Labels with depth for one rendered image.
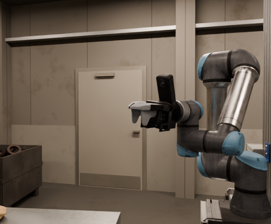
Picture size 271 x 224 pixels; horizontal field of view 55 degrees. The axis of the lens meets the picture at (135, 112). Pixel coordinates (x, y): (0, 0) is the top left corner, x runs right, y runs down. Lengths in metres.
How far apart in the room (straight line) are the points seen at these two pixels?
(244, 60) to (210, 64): 0.14
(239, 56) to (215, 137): 0.37
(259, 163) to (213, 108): 0.27
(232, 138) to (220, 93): 0.33
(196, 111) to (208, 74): 0.27
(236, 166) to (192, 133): 0.28
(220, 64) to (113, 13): 3.99
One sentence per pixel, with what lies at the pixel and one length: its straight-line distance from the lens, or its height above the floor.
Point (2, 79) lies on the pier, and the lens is 5.56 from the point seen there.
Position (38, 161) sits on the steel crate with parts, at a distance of 4.60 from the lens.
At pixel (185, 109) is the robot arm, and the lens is 0.83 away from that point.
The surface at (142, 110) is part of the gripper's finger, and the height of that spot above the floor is 1.44.
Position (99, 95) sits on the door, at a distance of 4.72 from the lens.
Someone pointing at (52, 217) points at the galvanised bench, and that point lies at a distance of 1.06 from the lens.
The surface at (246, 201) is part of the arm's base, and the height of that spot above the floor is 1.10.
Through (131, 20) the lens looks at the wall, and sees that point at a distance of 4.83.
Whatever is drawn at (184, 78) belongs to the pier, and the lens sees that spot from 4.20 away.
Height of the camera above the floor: 1.45
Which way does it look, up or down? 1 degrees down
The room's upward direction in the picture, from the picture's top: straight up
